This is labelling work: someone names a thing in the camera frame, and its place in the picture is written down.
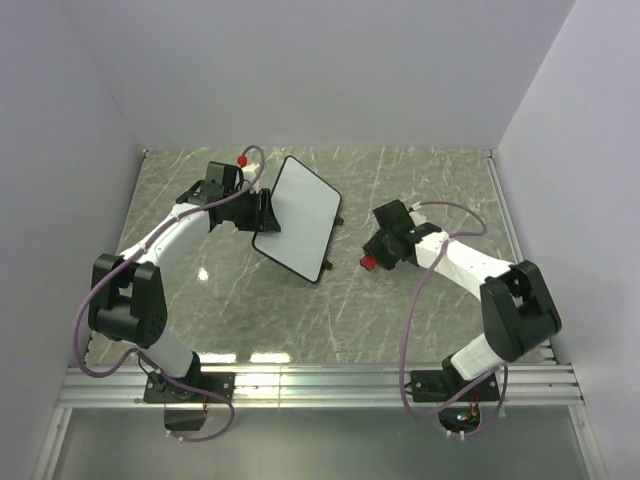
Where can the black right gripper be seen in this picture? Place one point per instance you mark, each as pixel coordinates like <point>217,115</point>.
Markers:
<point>373,246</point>

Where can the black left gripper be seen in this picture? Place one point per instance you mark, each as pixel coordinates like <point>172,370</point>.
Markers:
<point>263,218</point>

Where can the red bone-shaped eraser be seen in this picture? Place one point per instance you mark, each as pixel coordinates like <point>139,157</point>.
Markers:
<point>368,262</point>

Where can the small white whiteboard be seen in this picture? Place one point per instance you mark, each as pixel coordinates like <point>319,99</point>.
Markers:
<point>307,210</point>

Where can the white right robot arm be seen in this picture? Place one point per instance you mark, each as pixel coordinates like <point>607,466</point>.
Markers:
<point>518,312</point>

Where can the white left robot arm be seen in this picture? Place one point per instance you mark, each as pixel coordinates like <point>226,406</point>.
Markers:
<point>127,301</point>

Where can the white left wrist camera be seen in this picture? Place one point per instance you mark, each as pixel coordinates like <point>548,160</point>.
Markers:
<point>248,173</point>

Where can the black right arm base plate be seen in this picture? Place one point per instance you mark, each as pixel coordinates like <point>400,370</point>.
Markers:
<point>438,386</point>

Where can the aluminium mounting rail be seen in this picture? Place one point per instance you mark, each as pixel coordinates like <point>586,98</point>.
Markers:
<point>312,386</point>

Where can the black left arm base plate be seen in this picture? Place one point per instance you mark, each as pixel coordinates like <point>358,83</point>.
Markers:
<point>213,388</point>

